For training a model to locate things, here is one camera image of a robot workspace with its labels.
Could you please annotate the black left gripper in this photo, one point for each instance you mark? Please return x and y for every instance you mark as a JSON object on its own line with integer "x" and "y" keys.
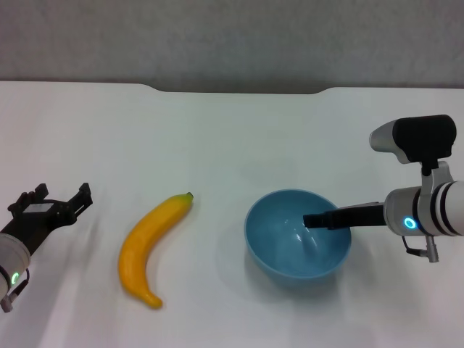
{"x": 32, "y": 224}

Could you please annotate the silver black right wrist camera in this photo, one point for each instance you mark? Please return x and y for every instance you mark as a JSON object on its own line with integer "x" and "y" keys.
{"x": 417, "y": 139}

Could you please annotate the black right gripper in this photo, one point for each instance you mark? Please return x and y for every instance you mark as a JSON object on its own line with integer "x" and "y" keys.
{"x": 359, "y": 215}

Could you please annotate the yellow banana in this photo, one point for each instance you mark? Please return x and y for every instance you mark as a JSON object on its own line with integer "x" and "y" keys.
{"x": 145, "y": 246}

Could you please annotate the blue plastic bowl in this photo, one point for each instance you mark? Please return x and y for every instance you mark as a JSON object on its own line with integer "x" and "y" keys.
{"x": 290, "y": 250}

